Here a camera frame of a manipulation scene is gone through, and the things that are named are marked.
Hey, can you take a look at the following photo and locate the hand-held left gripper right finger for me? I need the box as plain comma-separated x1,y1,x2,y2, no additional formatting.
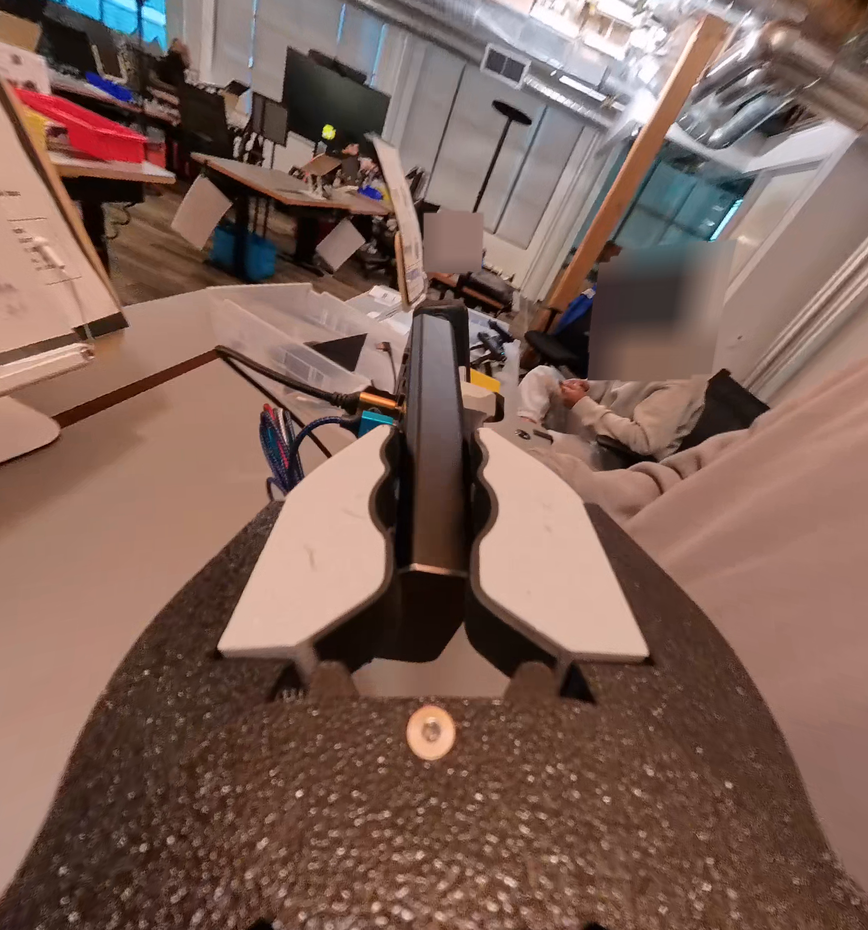
465,427,651,667

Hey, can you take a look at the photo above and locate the black usb hub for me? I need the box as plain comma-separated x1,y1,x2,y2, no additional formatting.
392,301,476,659

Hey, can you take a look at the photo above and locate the wooden post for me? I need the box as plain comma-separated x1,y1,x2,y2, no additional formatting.
542,15,730,315

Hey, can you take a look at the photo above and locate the black webcam bar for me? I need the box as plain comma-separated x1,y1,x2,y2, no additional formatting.
308,48,369,78

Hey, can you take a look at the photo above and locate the blue plastic bin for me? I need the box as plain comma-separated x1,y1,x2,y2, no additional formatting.
84,70,141,100

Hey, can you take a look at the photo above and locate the blue bin under desk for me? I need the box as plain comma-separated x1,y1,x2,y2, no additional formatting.
208,221,279,285

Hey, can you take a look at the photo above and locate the black cable with gold plug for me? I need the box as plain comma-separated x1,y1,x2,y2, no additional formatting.
215,344,406,421

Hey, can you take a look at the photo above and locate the paper instruction board stand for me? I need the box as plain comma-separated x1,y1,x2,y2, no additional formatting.
0,29,130,478

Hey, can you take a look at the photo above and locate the hanging white paper sheet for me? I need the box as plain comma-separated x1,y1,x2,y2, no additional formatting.
315,217,367,272
170,173,233,252

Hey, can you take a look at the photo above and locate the person's right forearm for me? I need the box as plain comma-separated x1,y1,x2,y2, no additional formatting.
546,425,769,523

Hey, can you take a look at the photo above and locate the clear plastic bin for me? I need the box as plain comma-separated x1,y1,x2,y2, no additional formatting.
205,282,415,412

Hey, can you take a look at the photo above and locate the small black panel stand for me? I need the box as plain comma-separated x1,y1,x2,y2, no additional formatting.
250,92,290,147

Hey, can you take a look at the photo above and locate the wood-edged grey desk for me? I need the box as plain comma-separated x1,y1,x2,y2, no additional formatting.
190,152,393,279

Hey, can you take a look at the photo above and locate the white air vent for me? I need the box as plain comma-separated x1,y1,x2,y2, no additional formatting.
480,43,534,87

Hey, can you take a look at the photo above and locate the blue braided usb cable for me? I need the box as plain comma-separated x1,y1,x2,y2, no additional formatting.
258,403,398,503

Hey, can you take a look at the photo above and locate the black floor lamp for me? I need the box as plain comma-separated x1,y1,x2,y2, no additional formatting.
472,99,534,216

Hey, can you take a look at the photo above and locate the printed paper sign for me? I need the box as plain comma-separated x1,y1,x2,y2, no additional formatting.
372,134,430,307

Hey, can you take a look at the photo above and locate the silver ceiling duct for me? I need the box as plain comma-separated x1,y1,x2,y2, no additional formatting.
663,0,868,150

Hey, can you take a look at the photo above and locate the large black monitor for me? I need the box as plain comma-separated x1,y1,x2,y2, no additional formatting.
281,47,392,151

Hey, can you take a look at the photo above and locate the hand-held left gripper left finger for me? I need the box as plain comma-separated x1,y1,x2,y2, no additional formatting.
217,425,406,674

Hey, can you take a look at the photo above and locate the thin white cable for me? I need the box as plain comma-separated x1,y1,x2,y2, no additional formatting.
30,235,95,344

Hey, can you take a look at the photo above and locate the red plastic bin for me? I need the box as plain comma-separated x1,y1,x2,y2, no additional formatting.
13,86,149,162

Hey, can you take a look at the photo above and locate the grey desk with bins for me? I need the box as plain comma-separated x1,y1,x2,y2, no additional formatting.
49,149,178,251

